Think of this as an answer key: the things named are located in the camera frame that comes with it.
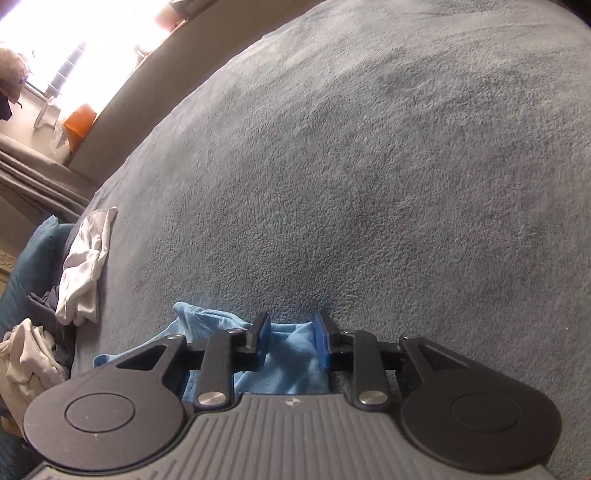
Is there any white metal rack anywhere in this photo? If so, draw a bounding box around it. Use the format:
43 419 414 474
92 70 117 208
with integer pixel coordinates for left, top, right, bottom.
33 95 63 130

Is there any white plastic bag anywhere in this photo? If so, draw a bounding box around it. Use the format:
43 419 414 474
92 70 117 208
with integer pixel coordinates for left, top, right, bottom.
51 124 70 162

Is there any blue pillow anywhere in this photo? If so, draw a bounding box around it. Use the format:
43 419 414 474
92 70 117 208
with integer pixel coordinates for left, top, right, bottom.
0 216 77 347

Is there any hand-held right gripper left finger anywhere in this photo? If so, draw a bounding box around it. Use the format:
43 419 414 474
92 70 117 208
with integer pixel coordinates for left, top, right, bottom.
115 312 271 412

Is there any cream sweatshirt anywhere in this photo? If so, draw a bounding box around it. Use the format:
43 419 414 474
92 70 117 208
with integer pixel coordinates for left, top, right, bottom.
0 318 70 437

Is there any orange bag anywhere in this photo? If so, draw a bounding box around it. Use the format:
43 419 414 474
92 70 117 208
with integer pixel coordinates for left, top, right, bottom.
63 104 100 139

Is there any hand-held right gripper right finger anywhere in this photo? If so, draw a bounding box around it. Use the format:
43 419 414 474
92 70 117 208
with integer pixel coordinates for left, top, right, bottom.
313 311 470 410

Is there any beige curtain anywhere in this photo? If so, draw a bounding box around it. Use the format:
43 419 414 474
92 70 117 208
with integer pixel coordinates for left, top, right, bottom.
0 134 100 227

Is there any dark grey garment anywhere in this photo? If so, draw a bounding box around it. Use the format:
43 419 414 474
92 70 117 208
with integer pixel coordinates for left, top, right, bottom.
27 285 77 367

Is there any light blue t-shirt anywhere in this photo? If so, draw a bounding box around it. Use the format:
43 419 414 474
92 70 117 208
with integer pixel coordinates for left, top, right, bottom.
93 301 331 404

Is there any metal window grille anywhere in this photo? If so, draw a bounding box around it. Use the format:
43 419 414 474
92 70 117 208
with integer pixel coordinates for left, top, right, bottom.
23 0 185 112

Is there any white garment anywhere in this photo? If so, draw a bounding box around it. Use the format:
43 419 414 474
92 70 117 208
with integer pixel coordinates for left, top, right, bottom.
55 207 118 325

